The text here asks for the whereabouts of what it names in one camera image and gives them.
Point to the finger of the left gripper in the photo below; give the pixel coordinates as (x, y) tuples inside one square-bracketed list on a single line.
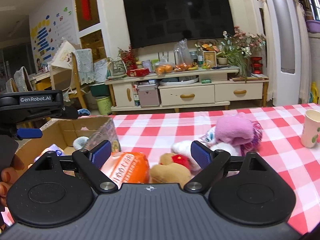
[(29, 133)]

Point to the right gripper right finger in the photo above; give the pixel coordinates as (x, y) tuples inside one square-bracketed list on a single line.
[(212, 164)]

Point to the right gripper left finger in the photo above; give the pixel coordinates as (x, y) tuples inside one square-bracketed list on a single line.
[(89, 163)]

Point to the brown plush bear toy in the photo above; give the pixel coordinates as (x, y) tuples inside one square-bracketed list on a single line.
[(172, 168)]

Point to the left hand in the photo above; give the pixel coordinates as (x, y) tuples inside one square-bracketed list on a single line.
[(9, 176)]

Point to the grey blue scrunchie towel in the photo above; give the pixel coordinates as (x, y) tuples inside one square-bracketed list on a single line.
[(80, 143)]

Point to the floral white cloth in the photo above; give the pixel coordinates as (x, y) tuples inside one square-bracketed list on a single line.
[(209, 137)]

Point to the white fluffy plush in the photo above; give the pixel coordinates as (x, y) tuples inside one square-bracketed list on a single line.
[(197, 153)]

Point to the cardboard box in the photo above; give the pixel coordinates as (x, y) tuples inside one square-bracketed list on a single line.
[(63, 133)]

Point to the orange plastic bag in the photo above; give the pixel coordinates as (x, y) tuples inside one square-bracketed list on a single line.
[(127, 167)]

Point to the pink fleece cloth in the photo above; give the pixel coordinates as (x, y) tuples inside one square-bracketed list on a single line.
[(234, 129)]

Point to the green trash bin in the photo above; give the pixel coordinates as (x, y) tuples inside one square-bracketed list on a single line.
[(104, 104)]

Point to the wooden chair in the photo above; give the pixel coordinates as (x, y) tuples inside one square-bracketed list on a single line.
[(75, 90)]

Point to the red checkered tablecloth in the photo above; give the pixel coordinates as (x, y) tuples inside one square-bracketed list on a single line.
[(154, 134)]

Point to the cream TV cabinet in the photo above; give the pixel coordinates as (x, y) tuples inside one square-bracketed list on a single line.
[(189, 89)]

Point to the pink storage box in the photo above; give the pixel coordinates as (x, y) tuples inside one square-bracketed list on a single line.
[(148, 95)]

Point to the framed picture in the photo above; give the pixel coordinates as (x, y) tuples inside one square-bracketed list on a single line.
[(210, 58)]

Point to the bag of oranges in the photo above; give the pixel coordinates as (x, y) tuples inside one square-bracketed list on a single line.
[(164, 69)]

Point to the white paper cup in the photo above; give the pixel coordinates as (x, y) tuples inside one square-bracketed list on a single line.
[(311, 126)]

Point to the potted flower plant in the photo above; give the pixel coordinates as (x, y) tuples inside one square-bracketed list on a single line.
[(239, 47)]

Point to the black television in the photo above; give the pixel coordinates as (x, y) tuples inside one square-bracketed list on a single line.
[(152, 22)]

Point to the purple basin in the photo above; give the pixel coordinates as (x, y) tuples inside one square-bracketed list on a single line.
[(313, 26)]

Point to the white standing air conditioner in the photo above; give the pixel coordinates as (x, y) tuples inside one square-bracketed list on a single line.
[(288, 52)]

